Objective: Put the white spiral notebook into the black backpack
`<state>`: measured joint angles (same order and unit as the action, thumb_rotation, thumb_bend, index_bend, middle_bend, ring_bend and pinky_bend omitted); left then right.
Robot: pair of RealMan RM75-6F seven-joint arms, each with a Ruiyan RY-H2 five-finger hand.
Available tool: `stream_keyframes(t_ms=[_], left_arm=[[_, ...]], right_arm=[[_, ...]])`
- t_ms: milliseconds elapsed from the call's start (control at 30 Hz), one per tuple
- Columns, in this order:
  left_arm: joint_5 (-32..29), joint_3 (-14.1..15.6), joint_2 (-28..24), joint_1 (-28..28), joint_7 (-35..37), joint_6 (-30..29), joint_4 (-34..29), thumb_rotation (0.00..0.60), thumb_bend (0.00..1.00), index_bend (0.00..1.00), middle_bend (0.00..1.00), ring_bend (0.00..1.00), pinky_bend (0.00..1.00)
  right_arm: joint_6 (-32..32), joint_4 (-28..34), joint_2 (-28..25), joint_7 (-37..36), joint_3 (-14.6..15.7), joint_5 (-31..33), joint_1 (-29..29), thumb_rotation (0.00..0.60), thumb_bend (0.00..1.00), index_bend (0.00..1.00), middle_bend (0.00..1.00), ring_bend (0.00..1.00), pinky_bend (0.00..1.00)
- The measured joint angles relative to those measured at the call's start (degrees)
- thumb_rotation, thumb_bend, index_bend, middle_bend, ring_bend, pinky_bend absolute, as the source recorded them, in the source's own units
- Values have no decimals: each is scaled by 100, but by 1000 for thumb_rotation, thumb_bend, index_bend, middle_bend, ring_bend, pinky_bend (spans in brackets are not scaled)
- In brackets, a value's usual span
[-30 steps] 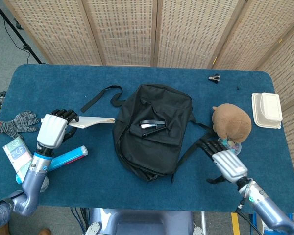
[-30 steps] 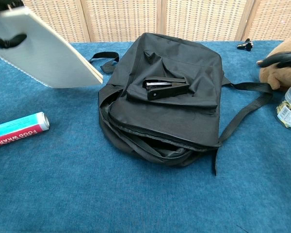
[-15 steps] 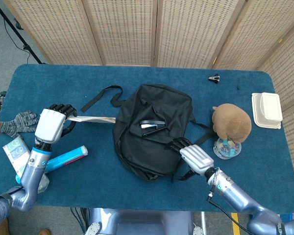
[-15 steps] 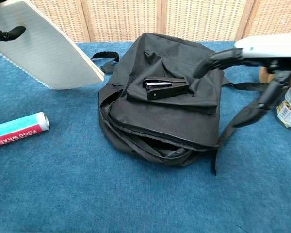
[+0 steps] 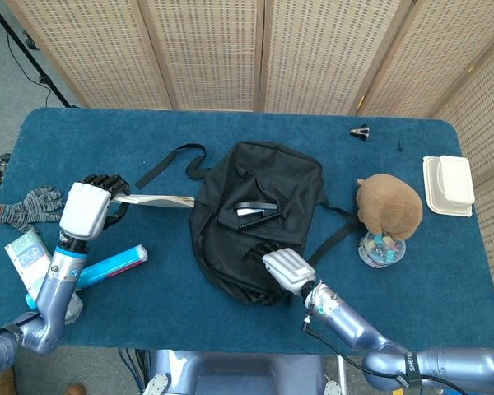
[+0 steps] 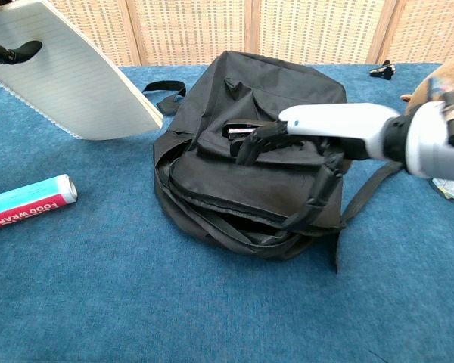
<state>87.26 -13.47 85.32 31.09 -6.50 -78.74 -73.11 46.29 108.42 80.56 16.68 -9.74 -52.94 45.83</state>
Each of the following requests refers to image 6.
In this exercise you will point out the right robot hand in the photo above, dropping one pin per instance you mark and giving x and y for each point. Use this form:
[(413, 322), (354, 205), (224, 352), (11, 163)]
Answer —
[(333, 125)]

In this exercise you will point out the black staple remover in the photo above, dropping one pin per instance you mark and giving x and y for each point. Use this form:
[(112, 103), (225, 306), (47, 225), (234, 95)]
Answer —
[(382, 70)]

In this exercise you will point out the black backpack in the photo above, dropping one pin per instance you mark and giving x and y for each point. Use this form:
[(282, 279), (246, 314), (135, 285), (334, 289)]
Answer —
[(231, 185)]

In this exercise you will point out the woven folding screen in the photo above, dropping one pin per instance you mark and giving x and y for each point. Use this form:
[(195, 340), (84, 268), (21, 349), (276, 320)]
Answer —
[(287, 30)]

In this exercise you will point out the white spiral notebook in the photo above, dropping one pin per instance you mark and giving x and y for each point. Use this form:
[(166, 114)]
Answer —
[(79, 94)]

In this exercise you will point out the blue food wrap roll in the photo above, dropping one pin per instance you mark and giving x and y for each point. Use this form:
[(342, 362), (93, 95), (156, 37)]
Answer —
[(26, 204)]

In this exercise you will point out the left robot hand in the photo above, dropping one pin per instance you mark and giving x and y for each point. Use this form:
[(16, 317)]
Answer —
[(19, 53)]

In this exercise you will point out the blue carpet table cover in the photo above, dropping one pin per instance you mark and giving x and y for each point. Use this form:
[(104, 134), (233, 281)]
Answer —
[(136, 302)]

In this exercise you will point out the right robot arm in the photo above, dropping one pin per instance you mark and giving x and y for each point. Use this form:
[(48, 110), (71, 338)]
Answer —
[(427, 143)]

